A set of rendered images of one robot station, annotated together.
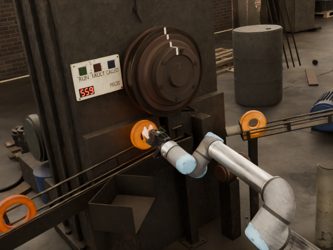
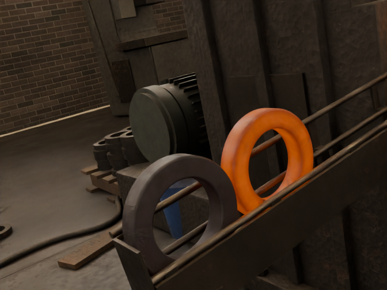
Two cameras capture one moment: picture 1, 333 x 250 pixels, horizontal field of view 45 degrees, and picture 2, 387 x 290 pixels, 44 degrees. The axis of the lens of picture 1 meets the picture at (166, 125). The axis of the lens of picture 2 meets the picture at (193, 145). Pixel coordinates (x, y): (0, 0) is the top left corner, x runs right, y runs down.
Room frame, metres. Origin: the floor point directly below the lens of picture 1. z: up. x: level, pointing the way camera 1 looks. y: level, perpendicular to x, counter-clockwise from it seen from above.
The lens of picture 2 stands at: (0.85, 0.82, 0.90)
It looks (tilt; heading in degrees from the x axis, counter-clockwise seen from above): 14 degrees down; 2
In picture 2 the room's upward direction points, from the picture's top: 12 degrees counter-clockwise
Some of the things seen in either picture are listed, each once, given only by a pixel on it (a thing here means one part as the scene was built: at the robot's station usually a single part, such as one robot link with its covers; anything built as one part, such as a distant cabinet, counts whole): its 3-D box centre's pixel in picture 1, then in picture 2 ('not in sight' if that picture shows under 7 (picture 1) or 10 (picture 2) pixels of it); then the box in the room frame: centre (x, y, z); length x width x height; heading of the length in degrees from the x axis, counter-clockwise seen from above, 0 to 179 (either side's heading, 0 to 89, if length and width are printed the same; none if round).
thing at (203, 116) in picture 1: (202, 133); not in sight; (2.25, -0.21, 0.68); 0.11 x 0.08 x 0.24; 35
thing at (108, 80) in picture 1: (97, 77); not in sight; (2.00, 0.32, 1.15); 0.26 x 0.02 x 0.18; 125
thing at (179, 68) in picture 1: (177, 74); not in sight; (2.03, -0.08, 1.11); 0.28 x 0.06 x 0.28; 125
